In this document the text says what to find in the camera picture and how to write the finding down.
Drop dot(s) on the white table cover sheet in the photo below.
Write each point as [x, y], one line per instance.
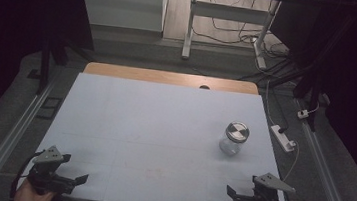
[150, 127]

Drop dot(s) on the white desk frame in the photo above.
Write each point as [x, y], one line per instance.
[229, 12]

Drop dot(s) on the white power strip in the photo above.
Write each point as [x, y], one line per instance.
[282, 138]

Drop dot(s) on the person's left hand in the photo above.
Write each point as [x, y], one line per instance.
[30, 197]

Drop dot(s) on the black rectangular floor frame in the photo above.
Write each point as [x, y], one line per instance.
[49, 107]

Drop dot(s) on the small white adapter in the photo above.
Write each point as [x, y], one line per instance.
[303, 114]

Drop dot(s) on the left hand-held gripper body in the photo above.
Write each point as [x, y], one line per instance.
[46, 167]

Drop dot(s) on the white wall panel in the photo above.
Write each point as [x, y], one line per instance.
[123, 2]

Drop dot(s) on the clear glass jar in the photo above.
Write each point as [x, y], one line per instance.
[229, 146]

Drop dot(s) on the aluminium floor rail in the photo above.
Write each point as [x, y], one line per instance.
[326, 176]
[7, 143]

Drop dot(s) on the black metal stand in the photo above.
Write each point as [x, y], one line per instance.
[45, 59]
[314, 94]

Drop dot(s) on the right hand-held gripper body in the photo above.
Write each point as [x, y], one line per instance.
[263, 198]

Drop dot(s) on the silver metal jar lid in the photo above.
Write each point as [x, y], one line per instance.
[237, 131]

